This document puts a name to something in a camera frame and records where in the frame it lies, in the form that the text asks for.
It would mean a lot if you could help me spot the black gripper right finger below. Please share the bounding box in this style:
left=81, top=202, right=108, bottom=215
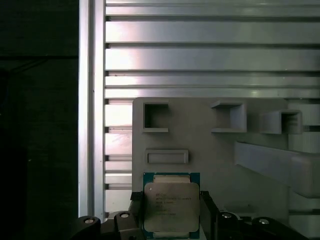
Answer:
left=199, top=190, right=303, bottom=240

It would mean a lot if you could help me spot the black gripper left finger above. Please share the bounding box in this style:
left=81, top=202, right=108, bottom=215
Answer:
left=68, top=191, right=145, bottom=240

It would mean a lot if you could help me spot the silver CPU chip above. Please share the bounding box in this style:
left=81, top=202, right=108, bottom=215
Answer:
left=142, top=171, right=201, bottom=238

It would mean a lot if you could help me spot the grey plastic parts rack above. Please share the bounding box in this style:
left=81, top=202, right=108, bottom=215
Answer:
left=131, top=96, right=320, bottom=240

